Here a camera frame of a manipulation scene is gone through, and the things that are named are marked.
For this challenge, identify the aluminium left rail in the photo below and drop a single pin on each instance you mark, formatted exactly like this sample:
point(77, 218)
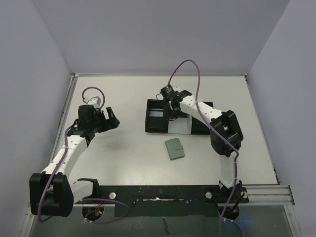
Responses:
point(62, 122)

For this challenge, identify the silver credit card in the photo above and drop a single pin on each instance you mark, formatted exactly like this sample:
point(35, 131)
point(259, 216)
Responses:
point(156, 113)

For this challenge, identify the green card holder wallet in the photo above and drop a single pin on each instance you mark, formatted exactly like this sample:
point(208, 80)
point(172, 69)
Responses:
point(174, 148)

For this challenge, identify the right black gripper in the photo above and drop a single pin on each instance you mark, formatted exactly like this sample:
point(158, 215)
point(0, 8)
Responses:
point(171, 108)

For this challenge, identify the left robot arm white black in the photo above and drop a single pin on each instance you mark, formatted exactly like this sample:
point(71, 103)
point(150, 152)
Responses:
point(51, 193)

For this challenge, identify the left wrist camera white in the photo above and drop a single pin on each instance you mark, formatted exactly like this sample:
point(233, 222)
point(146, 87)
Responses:
point(94, 101)

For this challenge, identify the aluminium rail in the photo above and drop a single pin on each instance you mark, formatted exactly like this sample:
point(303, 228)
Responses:
point(270, 195)
point(62, 122)

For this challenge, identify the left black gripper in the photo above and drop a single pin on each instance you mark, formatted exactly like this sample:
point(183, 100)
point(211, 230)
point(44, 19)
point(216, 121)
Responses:
point(104, 121)

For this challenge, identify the black white sorting tray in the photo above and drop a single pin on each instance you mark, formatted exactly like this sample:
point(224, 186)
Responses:
point(187, 125)

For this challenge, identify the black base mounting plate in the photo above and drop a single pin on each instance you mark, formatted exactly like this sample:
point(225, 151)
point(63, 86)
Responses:
point(165, 201)

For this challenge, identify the aluminium front rail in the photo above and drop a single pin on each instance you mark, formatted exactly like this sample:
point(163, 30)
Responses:
point(270, 195)

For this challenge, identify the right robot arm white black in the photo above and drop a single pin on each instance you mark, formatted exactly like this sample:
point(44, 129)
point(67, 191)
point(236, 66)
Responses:
point(224, 129)

